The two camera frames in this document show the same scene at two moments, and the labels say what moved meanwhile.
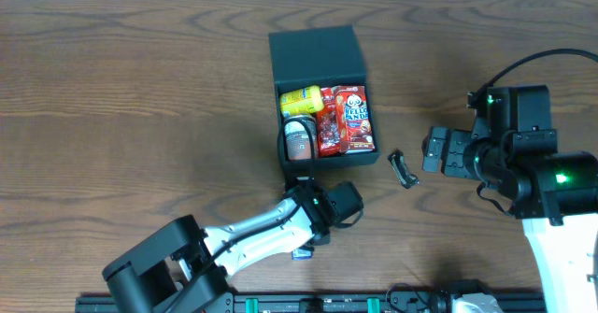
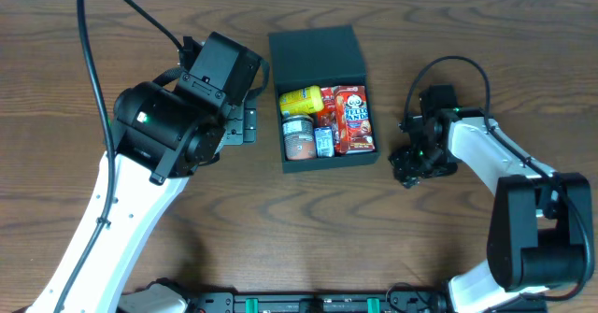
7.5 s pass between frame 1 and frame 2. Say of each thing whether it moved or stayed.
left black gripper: moved
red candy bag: stayed
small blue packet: moved
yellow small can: stayed
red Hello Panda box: stayed
